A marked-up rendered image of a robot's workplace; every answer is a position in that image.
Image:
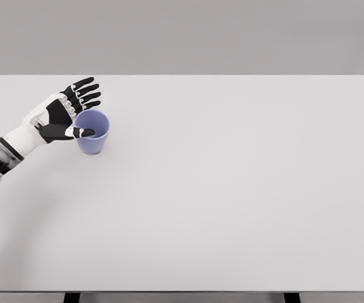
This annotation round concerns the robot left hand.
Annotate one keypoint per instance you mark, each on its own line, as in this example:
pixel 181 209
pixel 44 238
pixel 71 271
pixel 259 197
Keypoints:
pixel 54 111

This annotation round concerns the lavender blue cup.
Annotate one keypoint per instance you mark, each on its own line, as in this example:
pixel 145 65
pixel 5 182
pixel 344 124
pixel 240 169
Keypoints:
pixel 93 142

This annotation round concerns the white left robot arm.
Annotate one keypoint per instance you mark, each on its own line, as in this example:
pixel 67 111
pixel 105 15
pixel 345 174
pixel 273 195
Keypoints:
pixel 14 142

